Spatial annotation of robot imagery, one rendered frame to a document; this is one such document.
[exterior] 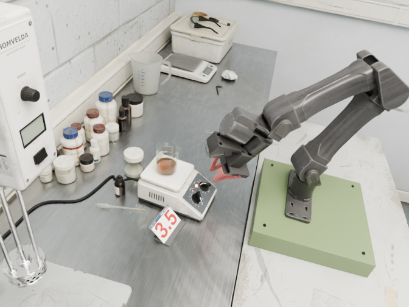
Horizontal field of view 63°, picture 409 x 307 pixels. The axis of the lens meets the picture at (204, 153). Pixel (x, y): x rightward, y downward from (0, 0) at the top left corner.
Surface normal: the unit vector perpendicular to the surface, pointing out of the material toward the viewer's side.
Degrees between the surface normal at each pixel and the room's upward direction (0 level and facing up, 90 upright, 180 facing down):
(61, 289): 0
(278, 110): 34
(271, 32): 90
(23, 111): 90
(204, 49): 93
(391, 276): 0
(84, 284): 0
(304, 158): 64
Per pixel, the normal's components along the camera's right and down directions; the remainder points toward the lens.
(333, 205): 0.14, -0.77
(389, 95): 0.16, 0.64
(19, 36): 0.96, 0.24
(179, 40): -0.30, 0.60
